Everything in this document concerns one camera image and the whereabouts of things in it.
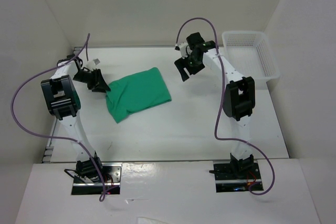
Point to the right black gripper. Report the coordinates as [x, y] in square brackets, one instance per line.
[180, 63]

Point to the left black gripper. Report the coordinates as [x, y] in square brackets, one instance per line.
[98, 84]

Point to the white plastic mesh basket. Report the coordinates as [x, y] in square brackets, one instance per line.
[251, 54]

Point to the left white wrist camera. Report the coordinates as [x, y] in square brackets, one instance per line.
[92, 64]

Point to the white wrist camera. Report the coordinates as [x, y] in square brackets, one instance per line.
[184, 49]
[92, 64]

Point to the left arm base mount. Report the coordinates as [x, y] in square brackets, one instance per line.
[111, 173]

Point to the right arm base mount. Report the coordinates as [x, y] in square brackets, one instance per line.
[228, 182]

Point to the aluminium table edge rail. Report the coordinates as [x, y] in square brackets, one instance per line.
[63, 102]

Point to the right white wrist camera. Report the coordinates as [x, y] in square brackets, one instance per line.
[184, 49]

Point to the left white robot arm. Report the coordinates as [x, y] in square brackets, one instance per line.
[92, 161]

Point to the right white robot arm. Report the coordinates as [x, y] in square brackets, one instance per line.
[238, 95]

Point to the green tank top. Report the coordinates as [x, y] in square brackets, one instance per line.
[135, 93]

